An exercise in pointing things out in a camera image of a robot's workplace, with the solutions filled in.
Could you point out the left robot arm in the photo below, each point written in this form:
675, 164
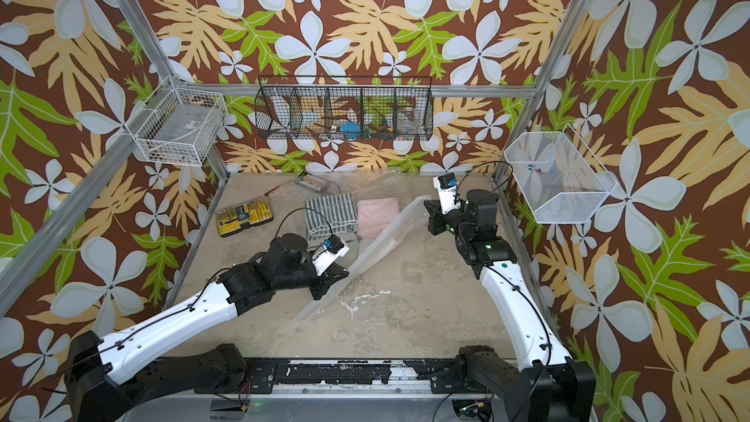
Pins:
111, 375

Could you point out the white wire basket left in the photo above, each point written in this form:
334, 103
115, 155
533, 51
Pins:
178, 124

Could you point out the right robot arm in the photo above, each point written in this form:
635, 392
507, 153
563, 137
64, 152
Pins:
544, 383

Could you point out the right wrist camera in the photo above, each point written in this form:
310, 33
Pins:
447, 189

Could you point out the green white striped towel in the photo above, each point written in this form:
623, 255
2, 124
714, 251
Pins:
331, 214

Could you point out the white mesh basket right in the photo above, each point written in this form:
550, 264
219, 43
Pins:
559, 176

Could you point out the yellow screwdriver bit case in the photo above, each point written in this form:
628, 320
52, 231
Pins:
234, 219

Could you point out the black battery holder with wires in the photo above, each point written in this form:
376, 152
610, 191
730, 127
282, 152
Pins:
317, 184

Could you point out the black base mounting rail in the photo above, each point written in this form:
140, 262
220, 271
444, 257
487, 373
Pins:
266, 376

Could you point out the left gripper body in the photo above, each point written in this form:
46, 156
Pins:
306, 276

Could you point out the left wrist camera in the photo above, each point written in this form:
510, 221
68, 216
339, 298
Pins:
329, 251

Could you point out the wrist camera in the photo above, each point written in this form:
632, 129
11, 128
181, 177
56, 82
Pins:
329, 251
447, 189

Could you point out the black wire basket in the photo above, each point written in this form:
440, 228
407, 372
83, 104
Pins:
346, 108

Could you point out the pink towel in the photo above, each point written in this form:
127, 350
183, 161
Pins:
375, 215

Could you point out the clear plastic vacuum bag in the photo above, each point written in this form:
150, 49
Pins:
389, 311

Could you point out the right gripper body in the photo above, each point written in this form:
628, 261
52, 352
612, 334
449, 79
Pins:
458, 225

